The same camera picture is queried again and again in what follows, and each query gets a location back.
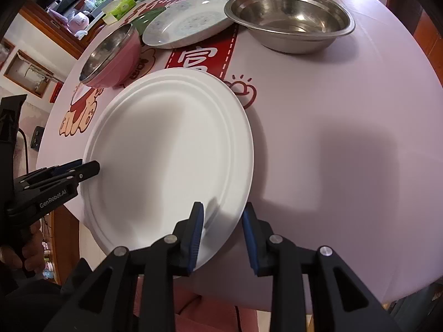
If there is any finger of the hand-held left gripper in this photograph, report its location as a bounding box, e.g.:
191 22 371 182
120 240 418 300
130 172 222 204
24 161 101 191
16 159 84 182

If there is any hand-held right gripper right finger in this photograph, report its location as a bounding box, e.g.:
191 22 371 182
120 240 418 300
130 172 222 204
241 202 404 332

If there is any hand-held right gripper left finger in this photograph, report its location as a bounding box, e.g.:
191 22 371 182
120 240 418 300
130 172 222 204
45 201 205 332

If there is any pink steel bowl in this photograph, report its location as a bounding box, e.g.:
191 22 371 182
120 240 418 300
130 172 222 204
79 24 142 89

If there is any green bowl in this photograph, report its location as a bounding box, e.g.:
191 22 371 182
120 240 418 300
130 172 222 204
131 9 163 37

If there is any patterned white plate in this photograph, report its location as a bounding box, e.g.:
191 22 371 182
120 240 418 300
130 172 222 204
142 0 239 50

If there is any large steel basin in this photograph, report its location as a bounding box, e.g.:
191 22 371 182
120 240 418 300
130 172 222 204
224 0 356 55

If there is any person's left forearm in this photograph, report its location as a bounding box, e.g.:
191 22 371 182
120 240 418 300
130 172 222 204
0 266 87 332

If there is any person's left hand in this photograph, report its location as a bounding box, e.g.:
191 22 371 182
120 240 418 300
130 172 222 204
0 221 44 277

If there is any pink garment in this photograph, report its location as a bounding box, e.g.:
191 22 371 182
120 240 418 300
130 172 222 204
135 277 258 332

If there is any wooden cabinet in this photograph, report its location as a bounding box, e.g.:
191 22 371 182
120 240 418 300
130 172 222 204
19 0 139 59

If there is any pink kitchen appliance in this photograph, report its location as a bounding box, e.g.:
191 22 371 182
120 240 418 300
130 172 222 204
67 11 89 32

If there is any pink printed tablecloth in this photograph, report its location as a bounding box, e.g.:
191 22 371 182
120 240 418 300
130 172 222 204
36 0 443 313

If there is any green tissue pack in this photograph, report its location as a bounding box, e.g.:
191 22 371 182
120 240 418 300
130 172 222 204
105 0 136 25

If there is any wooden door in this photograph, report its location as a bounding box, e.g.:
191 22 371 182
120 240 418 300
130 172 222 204
412 7 443 77

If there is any black wall socket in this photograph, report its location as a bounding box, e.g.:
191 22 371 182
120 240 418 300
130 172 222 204
30 126 44 151

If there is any wooden wall niche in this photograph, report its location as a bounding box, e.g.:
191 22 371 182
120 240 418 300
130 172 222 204
0 38 16 71
3 50 56 99

